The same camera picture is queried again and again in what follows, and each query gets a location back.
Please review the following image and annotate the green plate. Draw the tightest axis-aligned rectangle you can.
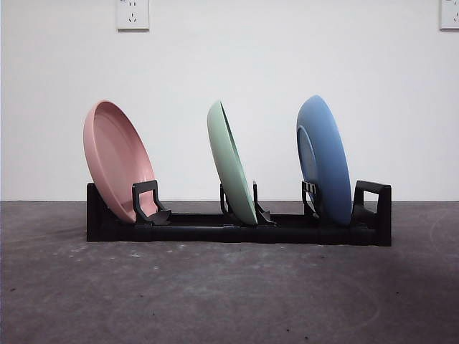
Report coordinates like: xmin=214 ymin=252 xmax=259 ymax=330
xmin=207 ymin=100 xmax=258 ymax=226

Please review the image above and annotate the blue plate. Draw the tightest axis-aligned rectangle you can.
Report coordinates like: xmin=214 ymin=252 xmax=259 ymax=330
xmin=295 ymin=95 xmax=353 ymax=227

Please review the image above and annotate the pink plate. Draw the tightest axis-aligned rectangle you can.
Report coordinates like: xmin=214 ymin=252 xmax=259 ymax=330
xmin=82 ymin=100 xmax=158 ymax=223

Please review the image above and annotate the black plastic plate rack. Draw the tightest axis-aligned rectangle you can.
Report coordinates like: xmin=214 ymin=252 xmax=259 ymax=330
xmin=86 ymin=180 xmax=392 ymax=247

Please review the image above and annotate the white wall socket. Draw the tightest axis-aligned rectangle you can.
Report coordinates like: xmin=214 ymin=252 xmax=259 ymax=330
xmin=116 ymin=0 xmax=151 ymax=32
xmin=439 ymin=0 xmax=459 ymax=31

